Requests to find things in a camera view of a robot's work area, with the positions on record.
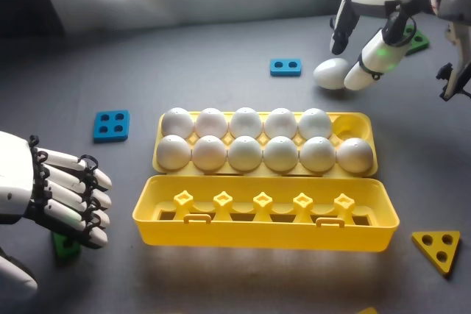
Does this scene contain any yellow three-hole triangle block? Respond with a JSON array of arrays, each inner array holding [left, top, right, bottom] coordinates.
[[411, 231, 461, 277]]

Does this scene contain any green toy block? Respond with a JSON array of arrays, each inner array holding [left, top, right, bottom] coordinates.
[[400, 25, 431, 57], [52, 232, 82, 259]]

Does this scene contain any blue four-hole block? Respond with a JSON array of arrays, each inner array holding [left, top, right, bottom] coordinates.
[[93, 110, 130, 144]]

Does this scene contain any white toy egg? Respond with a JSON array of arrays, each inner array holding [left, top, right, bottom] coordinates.
[[227, 135, 263, 172], [336, 137, 375, 174], [191, 135, 227, 172], [194, 107, 228, 139], [300, 136, 337, 174], [156, 134, 193, 172], [229, 107, 264, 138], [263, 135, 299, 173], [297, 107, 333, 139], [263, 107, 298, 138], [160, 107, 195, 138], [313, 58, 350, 90]]

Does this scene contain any grey table cloth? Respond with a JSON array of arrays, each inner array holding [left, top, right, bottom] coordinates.
[[0, 12, 471, 314]]

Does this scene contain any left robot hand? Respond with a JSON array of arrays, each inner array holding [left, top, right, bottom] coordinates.
[[0, 130, 113, 295]]

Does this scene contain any blue two-hole block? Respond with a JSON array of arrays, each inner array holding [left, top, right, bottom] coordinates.
[[269, 58, 302, 77]]

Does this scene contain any yellow egg carton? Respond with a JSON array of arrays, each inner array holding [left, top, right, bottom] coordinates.
[[132, 110, 401, 253]]

